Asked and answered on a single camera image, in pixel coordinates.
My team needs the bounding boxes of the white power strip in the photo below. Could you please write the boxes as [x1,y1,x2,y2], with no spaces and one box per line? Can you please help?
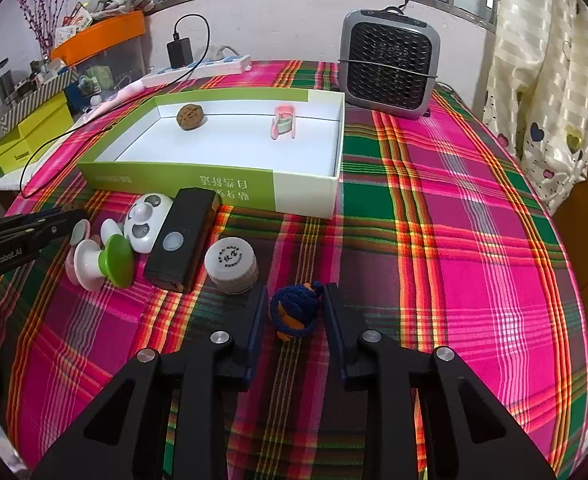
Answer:
[141,54,253,88]

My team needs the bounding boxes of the black charger cable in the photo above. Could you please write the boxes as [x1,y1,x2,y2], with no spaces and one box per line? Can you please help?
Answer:
[18,12,212,200]

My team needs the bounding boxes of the cream heart-print curtain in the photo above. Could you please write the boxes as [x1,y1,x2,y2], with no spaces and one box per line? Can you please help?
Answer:
[481,0,588,216]

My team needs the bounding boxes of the black rectangular device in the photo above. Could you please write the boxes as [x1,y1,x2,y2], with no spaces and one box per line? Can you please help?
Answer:
[142,187,223,294]

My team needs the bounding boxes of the purple flower branches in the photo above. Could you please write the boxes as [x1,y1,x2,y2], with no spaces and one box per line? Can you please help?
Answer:
[14,0,82,61]

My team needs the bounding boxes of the white bottle cap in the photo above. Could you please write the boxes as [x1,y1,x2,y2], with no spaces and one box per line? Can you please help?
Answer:
[204,236,259,295]

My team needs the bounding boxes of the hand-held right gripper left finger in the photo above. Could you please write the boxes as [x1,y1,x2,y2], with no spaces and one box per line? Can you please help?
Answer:
[31,284,269,480]

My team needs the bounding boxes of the green and white cardboard box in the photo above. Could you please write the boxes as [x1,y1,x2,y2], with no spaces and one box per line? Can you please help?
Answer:
[76,87,347,220]

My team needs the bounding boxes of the black heater cord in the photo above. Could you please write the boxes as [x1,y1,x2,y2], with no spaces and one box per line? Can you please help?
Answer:
[338,57,455,93]

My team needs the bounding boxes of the storage bin with orange lid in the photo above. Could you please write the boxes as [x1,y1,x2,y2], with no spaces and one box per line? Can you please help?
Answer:
[48,10,147,106]

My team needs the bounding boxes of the grey fan heater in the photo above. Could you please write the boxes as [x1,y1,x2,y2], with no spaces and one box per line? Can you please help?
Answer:
[338,7,442,120]

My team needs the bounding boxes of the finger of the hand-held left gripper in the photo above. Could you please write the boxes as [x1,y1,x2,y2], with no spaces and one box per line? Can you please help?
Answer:
[0,208,82,241]
[24,211,90,257]

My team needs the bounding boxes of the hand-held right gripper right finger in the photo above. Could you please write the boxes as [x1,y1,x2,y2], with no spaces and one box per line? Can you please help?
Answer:
[323,282,557,480]

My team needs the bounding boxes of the white panda massager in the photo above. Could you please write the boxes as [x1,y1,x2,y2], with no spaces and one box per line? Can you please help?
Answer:
[124,193,175,254]

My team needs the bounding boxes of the chevron patterned box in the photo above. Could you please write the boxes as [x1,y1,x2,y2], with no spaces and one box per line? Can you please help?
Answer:
[0,67,79,131]

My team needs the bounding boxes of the green and white mushroom massager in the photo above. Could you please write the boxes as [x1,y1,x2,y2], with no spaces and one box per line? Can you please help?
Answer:
[74,234,135,292]

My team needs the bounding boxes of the pink and white tube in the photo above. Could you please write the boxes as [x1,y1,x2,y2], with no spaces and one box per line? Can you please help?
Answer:
[76,82,147,126]

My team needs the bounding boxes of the colourful paper packets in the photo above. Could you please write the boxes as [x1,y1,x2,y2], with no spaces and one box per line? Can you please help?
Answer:
[54,2,94,46]

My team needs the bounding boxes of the black charger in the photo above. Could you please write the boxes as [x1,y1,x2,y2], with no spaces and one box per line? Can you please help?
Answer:
[167,34,193,70]

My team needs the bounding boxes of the wooden cabinet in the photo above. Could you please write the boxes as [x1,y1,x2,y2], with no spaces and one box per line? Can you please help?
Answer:
[551,160,588,391]

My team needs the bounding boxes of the yellow-green box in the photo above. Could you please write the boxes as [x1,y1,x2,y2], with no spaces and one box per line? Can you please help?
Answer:
[0,92,74,181]

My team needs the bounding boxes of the ridged brown walnut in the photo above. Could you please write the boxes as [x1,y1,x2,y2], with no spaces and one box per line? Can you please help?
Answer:
[176,104,207,131]

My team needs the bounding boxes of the blue and orange knitted ornament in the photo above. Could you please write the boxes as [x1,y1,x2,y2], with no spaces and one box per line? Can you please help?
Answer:
[270,281,323,339]

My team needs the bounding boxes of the plaid tablecloth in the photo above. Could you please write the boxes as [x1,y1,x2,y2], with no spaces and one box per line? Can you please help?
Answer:
[0,60,588,480]

